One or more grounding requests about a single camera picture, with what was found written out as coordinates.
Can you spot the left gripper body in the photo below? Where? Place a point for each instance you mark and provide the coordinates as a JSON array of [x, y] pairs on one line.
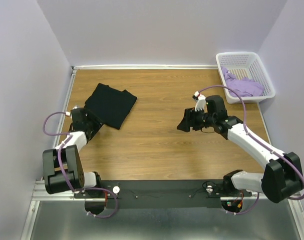
[[94, 124]]

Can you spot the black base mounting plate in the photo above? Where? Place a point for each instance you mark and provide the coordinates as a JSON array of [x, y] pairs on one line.
[[161, 194]]

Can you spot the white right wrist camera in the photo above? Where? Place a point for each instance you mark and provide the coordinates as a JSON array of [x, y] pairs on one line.
[[200, 101]]

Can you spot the purple t shirt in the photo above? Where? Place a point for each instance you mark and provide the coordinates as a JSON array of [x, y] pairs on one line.
[[244, 87]]

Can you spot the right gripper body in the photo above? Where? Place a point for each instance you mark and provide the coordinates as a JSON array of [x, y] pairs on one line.
[[201, 119]]

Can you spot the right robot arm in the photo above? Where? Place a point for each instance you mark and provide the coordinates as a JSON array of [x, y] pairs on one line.
[[282, 176]]

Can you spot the white plastic laundry basket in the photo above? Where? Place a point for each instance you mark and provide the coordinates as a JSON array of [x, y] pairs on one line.
[[247, 67]]

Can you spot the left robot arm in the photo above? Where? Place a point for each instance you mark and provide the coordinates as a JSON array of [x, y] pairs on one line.
[[62, 168]]

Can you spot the black t shirt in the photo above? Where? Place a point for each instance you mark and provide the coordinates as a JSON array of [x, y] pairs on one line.
[[110, 105]]

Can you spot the aluminium table frame rail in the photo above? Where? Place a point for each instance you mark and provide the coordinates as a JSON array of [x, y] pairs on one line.
[[149, 147]]

